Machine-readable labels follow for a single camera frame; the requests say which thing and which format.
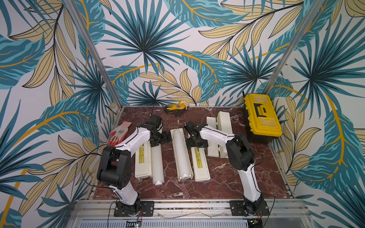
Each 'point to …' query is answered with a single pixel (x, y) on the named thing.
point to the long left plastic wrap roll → (157, 165)
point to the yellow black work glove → (175, 109)
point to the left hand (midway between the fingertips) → (165, 142)
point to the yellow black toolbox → (263, 125)
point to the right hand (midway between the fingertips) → (195, 146)
